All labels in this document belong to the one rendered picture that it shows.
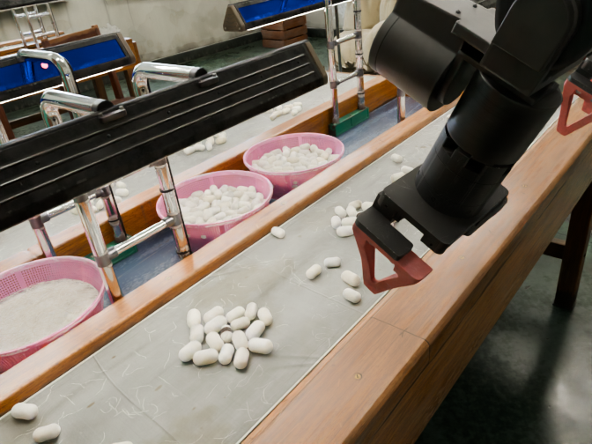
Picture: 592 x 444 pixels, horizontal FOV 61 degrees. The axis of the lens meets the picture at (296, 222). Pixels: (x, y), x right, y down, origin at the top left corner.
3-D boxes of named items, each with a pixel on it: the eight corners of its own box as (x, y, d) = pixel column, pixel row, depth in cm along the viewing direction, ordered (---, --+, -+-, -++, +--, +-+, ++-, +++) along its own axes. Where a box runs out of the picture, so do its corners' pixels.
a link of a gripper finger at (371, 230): (326, 274, 45) (360, 204, 38) (375, 239, 49) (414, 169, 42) (383, 329, 42) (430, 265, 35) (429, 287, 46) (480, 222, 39)
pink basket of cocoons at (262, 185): (292, 206, 126) (288, 172, 121) (251, 269, 104) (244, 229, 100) (199, 200, 134) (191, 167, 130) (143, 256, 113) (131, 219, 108)
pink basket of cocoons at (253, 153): (365, 173, 137) (364, 141, 133) (304, 217, 121) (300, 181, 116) (291, 157, 153) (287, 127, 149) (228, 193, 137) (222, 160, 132)
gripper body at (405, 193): (372, 206, 40) (409, 134, 34) (440, 160, 46) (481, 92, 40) (436, 262, 37) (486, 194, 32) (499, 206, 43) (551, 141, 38)
